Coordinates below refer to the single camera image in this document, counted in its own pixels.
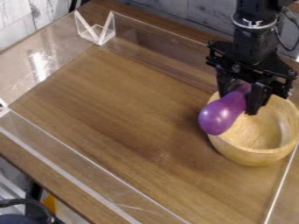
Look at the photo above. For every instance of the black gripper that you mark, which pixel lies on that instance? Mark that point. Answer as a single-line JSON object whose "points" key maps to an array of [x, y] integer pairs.
{"points": [[249, 59]]}

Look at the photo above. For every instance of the purple toy eggplant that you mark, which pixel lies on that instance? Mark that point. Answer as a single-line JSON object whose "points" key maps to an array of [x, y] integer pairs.
{"points": [[221, 113]]}

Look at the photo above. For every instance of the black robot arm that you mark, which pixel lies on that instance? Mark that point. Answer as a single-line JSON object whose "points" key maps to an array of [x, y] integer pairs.
{"points": [[265, 10]]}

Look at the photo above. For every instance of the brown wooden bowl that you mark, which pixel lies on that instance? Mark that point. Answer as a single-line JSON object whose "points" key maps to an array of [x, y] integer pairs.
{"points": [[264, 138]]}

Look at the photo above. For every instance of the clear acrylic tray walls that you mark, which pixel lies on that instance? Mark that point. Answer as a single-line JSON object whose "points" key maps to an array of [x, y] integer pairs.
{"points": [[104, 90]]}

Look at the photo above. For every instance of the black clamp with cable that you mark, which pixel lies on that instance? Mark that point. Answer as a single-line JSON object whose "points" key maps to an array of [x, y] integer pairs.
{"points": [[38, 214]]}

